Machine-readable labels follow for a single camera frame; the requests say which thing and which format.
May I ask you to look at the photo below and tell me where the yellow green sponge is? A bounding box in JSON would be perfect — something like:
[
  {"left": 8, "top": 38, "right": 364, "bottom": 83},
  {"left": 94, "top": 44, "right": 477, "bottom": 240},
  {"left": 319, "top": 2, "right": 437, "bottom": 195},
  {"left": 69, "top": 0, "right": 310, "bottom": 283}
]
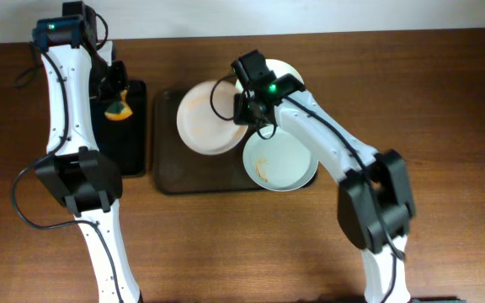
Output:
[{"left": 104, "top": 89, "right": 133, "bottom": 121}]

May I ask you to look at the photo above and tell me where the pinkish white plate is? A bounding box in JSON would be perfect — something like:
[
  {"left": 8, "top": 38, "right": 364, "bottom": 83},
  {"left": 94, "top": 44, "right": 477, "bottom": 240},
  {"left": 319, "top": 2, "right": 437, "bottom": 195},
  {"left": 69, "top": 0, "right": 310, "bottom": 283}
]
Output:
[{"left": 176, "top": 81, "right": 248, "bottom": 156}]

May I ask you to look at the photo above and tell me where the cream white plate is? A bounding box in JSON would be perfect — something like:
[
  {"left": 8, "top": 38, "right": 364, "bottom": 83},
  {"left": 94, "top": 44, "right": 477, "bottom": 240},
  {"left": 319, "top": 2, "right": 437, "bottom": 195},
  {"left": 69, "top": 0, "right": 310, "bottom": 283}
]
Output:
[{"left": 249, "top": 58, "right": 304, "bottom": 96}]

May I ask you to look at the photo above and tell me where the light blue plate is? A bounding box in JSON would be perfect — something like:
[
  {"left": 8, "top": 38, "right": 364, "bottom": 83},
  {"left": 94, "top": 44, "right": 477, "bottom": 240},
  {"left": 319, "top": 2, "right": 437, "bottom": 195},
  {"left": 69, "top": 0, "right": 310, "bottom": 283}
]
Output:
[{"left": 242, "top": 125, "right": 318, "bottom": 192}]

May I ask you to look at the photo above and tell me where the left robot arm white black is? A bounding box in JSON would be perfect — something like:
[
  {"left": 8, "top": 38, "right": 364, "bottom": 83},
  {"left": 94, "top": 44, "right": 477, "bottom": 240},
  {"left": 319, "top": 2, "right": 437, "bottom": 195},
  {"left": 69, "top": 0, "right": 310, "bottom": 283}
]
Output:
[{"left": 33, "top": 14, "right": 142, "bottom": 302}]

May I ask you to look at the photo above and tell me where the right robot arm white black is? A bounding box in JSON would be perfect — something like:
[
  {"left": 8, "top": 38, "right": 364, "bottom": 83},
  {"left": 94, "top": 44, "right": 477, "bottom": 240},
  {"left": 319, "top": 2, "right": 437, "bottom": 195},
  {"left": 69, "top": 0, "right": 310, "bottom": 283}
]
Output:
[{"left": 235, "top": 72, "right": 416, "bottom": 302}]

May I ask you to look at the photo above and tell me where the black tray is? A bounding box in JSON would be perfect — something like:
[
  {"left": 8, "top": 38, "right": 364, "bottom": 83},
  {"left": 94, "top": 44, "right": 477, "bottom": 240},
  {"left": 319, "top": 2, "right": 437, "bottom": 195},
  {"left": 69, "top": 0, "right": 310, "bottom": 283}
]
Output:
[{"left": 90, "top": 80, "right": 147, "bottom": 178}]

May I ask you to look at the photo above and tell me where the brown serving tray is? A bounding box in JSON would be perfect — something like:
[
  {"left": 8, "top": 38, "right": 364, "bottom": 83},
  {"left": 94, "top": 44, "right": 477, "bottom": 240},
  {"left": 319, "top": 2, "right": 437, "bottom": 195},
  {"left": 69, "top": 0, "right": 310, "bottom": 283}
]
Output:
[{"left": 151, "top": 88, "right": 263, "bottom": 195}]

